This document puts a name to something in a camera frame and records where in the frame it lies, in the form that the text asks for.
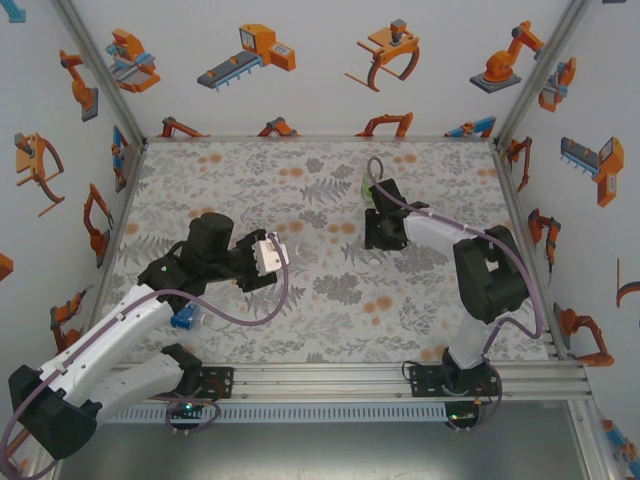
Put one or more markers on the clear bottle with green label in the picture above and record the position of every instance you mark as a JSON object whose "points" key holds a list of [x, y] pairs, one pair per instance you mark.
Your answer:
{"points": [[366, 189]]}

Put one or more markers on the clear bottle with blue label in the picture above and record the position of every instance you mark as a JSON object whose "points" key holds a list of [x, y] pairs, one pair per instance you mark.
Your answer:
{"points": [[182, 317]]}

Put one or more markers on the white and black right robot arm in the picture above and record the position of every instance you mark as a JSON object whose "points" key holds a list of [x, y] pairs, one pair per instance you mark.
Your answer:
{"points": [[435, 230]]}

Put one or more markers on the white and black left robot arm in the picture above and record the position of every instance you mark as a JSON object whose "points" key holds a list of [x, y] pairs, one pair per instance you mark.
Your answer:
{"points": [[135, 385]]}

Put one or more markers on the floral patterned table cover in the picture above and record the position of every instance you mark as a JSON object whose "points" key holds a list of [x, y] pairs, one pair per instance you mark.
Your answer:
{"points": [[300, 165]]}

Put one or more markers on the small circuit board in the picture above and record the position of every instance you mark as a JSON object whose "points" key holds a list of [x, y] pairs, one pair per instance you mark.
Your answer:
{"points": [[187, 406], [462, 416]]}

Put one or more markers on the aluminium frame rail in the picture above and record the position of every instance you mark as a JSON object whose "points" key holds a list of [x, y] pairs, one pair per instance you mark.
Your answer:
{"points": [[127, 200], [325, 138], [514, 200]]}

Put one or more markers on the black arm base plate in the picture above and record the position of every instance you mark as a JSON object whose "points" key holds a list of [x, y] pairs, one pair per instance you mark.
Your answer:
{"points": [[422, 380], [222, 382]]}

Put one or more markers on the slotted aluminium base rail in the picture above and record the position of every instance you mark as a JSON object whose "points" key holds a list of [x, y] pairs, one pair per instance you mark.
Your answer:
{"points": [[325, 382]]}

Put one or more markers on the aluminium frame post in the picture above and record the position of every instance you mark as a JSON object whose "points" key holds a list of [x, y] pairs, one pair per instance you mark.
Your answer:
{"points": [[100, 75], [590, 440], [540, 75], [42, 467]]}

